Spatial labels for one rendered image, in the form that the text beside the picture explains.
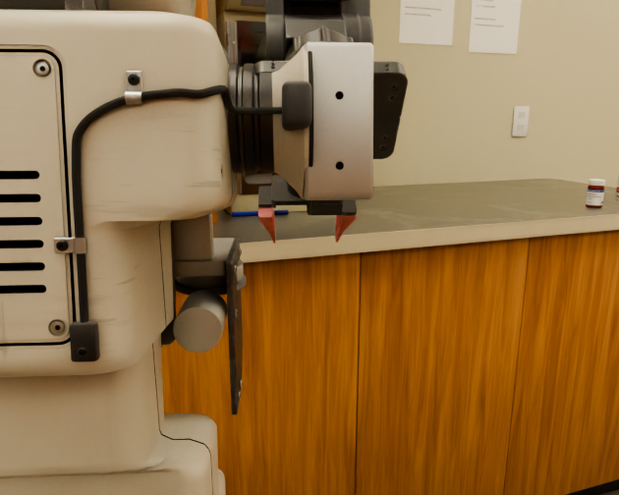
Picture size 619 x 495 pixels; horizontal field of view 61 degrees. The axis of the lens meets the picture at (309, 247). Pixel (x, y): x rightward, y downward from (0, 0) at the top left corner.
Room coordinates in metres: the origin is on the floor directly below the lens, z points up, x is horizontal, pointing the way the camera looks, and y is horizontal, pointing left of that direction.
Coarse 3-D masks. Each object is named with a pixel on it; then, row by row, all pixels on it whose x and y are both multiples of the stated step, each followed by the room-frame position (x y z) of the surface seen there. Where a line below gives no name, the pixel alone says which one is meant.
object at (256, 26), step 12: (240, 24) 1.28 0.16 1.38; (252, 24) 1.29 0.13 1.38; (264, 24) 1.30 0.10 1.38; (240, 36) 1.28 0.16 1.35; (252, 36) 1.29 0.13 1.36; (264, 36) 1.30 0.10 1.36; (240, 48) 1.28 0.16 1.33; (252, 48) 1.29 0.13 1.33; (264, 48) 1.30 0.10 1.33; (240, 60) 1.28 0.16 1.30; (252, 60) 1.29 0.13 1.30; (264, 60) 1.30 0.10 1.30; (252, 180) 1.29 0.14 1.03; (264, 180) 1.30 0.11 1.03; (252, 192) 1.29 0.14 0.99
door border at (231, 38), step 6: (234, 24) 1.28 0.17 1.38; (234, 30) 1.28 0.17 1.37; (228, 36) 1.27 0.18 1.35; (234, 36) 1.28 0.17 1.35; (228, 42) 1.27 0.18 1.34; (234, 42) 1.28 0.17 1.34; (234, 48) 1.28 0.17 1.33; (234, 54) 1.28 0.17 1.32; (228, 60) 1.27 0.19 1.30; (234, 60) 1.28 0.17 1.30; (240, 174) 1.28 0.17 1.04; (240, 180) 1.28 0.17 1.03; (240, 186) 1.28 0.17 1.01; (240, 192) 1.28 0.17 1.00
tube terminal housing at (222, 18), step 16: (224, 16) 1.28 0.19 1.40; (240, 16) 1.30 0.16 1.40; (256, 16) 1.31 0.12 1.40; (224, 32) 1.29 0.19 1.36; (224, 48) 1.29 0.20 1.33; (224, 208) 1.37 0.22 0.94; (240, 208) 1.29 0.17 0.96; (256, 208) 1.30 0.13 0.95; (288, 208) 1.33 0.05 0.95; (304, 208) 1.35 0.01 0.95
